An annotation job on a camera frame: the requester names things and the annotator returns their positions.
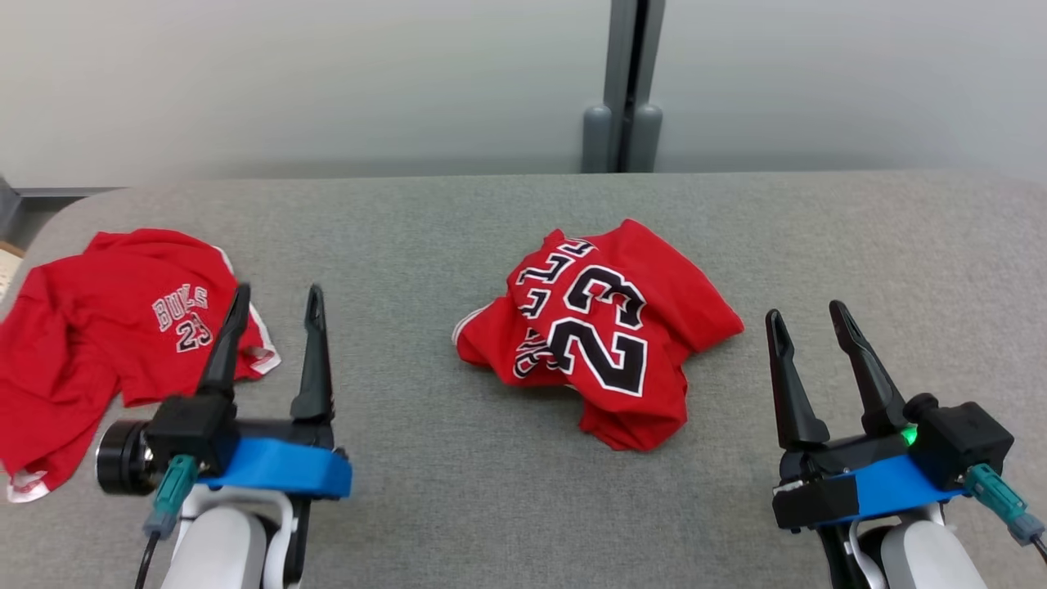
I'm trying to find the black left gripper blue tape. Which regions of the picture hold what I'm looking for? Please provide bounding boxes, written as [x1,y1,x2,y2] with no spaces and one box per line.
[199,283,353,500]

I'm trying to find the black right gripper blue tape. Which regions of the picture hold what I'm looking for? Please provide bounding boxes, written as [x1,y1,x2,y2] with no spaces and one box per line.
[766,300,966,533]

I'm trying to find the red Bulls 23 shorts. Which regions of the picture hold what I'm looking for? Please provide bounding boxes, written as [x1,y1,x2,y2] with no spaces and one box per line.
[0,229,281,503]

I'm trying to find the red Bulls 23 jersey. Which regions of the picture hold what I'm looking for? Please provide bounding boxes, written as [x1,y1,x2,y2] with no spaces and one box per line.
[452,218,745,452]

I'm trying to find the grey fabric upholstered surface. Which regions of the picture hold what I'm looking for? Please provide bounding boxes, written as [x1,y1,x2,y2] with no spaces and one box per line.
[0,170,1047,589]

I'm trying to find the left arm teal plug cable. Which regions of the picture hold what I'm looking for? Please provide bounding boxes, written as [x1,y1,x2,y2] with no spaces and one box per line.
[133,456,200,589]

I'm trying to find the arm teal plug cable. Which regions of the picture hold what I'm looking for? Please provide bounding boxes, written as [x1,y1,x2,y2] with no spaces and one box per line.
[133,456,200,589]
[965,464,1047,565]

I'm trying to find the right arm teal plug cable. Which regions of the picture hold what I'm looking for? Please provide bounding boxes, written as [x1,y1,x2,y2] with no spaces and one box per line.
[965,464,1047,565]

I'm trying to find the grey baseboard rail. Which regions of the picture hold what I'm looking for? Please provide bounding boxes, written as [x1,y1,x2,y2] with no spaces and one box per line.
[16,186,125,199]

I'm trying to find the grey metal frame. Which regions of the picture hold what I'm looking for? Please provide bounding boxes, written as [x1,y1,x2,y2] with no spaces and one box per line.
[0,176,23,245]

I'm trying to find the grey cylindrical post foot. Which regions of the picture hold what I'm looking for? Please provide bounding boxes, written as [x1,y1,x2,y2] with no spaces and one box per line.
[630,104,663,174]
[582,104,614,174]

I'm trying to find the grey vertical partition post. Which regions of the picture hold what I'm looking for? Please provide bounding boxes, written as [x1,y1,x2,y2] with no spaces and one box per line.
[603,0,666,174]

